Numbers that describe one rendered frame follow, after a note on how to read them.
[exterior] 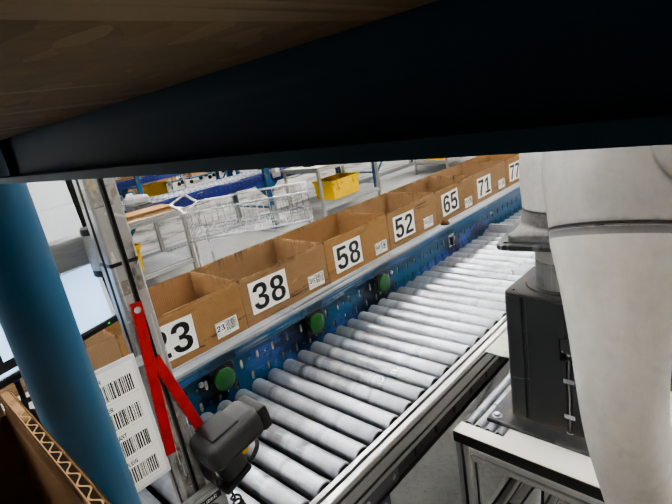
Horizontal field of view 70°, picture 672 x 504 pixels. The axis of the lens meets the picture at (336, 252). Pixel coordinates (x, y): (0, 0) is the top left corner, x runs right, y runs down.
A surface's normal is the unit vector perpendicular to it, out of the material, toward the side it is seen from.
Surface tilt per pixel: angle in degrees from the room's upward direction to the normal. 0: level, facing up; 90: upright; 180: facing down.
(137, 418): 90
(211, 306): 90
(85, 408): 90
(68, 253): 90
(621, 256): 79
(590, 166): 69
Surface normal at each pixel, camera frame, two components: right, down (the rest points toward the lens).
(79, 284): 0.90, -0.10
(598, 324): -0.71, 0.11
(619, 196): -0.48, 0.04
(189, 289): 0.72, 0.09
